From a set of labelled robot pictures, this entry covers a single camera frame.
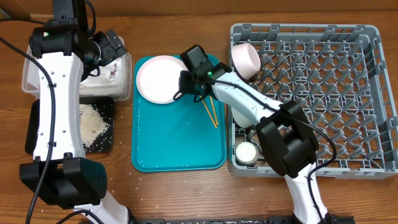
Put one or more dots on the clear plastic bin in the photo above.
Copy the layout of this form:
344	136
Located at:
31	84

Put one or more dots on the teal plastic tray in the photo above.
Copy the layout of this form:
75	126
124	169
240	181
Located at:
176	136

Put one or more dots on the grey dishwasher rack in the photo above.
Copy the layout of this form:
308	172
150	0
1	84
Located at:
338	74

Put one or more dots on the wooden chopstick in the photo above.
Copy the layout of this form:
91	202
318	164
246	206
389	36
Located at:
214	111
209	114

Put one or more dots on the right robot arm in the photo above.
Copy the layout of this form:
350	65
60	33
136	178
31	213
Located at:
286	137

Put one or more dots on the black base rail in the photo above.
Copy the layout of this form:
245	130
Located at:
270	220

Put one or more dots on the pink bowl with rice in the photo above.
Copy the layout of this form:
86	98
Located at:
246	60

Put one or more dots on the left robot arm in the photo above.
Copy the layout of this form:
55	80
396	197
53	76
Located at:
66	49

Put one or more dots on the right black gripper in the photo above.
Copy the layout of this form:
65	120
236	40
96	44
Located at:
183	77

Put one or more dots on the pink round plate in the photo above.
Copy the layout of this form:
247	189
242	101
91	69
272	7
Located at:
157	79

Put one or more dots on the grey-green bowl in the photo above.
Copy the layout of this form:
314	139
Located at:
240	120

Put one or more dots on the black waste tray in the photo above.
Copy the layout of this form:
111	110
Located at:
104	105

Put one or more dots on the pile of rice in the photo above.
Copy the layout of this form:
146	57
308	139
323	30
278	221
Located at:
92	125

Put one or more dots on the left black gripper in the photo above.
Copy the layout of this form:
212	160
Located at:
109	52

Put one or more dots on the small white cup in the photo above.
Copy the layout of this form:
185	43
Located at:
246	154

